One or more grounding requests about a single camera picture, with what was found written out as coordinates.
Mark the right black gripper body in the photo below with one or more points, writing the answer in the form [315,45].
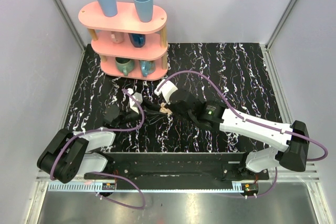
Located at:
[173,107]

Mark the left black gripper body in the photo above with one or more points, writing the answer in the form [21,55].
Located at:
[143,107]

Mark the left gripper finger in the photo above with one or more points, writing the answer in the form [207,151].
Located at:
[152,107]
[152,118]

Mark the beige earbud charging case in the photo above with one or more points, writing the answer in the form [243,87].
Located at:
[164,109]

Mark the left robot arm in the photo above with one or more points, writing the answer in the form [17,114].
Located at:
[70,154]

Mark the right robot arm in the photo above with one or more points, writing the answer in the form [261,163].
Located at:
[288,146]

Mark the blue butterfly mug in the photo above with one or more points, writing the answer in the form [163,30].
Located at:
[147,67]

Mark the green ceramic mug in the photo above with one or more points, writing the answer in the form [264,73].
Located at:
[125,65]

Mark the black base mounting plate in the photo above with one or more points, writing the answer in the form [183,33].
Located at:
[179,171]

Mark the pink three-tier wooden shelf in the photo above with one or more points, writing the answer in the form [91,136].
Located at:
[127,21]

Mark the dark blue mug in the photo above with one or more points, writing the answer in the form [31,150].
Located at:
[137,40]

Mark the left controller board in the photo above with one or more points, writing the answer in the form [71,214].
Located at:
[108,186]

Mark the controller board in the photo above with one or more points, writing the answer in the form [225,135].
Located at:
[108,186]
[251,188]

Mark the pink mug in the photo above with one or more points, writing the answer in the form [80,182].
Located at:
[117,37]

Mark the short light blue cup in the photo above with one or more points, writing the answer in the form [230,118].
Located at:
[144,9]

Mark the right controller board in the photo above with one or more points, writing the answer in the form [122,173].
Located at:
[251,188]

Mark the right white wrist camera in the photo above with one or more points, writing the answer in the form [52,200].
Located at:
[166,90]

